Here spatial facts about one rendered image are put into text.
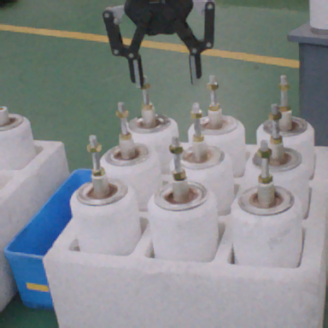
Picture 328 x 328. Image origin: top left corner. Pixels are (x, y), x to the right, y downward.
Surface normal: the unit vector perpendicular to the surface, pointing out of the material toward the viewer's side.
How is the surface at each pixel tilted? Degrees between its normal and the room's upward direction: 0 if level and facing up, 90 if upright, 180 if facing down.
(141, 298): 90
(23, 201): 90
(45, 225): 88
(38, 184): 90
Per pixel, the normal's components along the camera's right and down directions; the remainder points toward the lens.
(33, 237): 0.94, 0.01
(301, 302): -0.28, 0.43
